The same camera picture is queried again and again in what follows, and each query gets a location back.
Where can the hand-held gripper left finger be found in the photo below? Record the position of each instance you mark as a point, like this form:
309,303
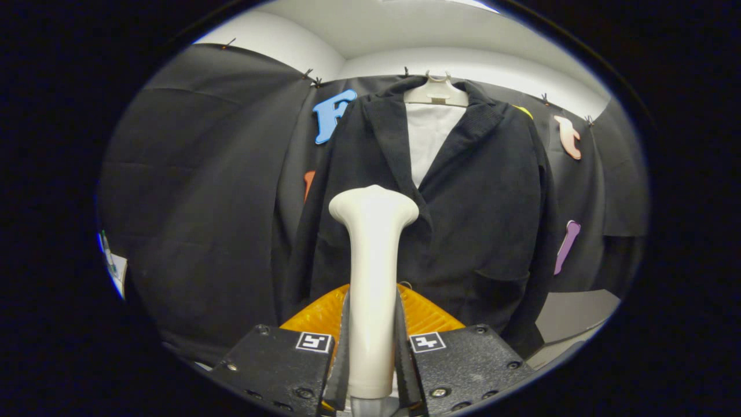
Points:
341,376

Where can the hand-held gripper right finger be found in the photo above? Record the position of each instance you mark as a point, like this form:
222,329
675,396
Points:
405,376

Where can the white garment steamer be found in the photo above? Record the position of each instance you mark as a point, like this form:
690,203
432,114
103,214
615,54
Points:
370,260

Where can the black suit jacket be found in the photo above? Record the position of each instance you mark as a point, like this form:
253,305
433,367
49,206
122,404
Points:
480,202

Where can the white shirt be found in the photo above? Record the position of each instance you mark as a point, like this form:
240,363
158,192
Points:
431,139

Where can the white clothes hanger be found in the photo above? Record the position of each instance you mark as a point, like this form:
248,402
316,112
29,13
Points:
435,91

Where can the grey cabinet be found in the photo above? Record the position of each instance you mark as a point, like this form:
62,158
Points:
573,313

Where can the black backdrop cloth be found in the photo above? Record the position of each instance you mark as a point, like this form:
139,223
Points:
202,174

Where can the white printed sheet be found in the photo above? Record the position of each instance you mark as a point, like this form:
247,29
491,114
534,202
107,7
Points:
117,267

